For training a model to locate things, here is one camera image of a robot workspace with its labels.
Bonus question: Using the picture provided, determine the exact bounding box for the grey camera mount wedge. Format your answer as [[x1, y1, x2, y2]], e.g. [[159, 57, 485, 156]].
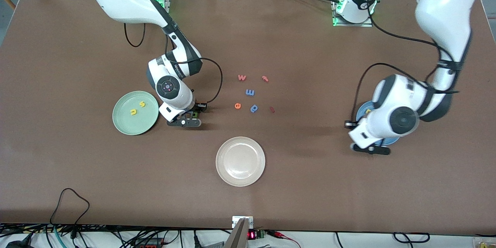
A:
[[224, 218, 250, 248]]

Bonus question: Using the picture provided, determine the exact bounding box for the teal cable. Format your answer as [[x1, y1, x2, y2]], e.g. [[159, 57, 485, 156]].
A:
[[53, 226, 65, 248]]

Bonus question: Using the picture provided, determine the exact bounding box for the black looped cable on table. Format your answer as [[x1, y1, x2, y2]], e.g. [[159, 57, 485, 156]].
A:
[[50, 188, 90, 227]]

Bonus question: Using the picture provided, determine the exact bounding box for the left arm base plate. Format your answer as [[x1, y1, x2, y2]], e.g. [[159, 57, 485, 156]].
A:
[[331, 0, 374, 28]]

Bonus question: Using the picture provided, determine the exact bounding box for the blue plate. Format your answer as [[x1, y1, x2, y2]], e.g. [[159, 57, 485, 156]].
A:
[[356, 101, 401, 146]]

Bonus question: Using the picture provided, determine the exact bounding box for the black right arm cable loop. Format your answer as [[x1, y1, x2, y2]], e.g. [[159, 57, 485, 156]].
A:
[[124, 22, 146, 48]]

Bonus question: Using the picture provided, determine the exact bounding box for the beige plate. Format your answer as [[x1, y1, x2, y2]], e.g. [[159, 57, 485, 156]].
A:
[[215, 136, 266, 187]]

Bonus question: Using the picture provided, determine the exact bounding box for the red clip lead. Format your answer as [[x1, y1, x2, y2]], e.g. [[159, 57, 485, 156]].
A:
[[267, 229, 302, 248]]

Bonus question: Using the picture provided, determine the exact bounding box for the black coiled cable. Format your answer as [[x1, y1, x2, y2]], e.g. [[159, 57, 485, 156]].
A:
[[393, 232, 431, 243]]

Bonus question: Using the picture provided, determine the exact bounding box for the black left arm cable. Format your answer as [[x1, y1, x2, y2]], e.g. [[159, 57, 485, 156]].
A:
[[366, 0, 446, 66]]

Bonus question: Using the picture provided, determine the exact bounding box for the green plate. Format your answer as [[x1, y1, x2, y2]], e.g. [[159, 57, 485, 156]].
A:
[[112, 91, 160, 136]]

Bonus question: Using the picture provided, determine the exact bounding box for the white table edge bracket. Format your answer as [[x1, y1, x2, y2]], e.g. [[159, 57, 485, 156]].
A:
[[232, 216, 254, 228]]

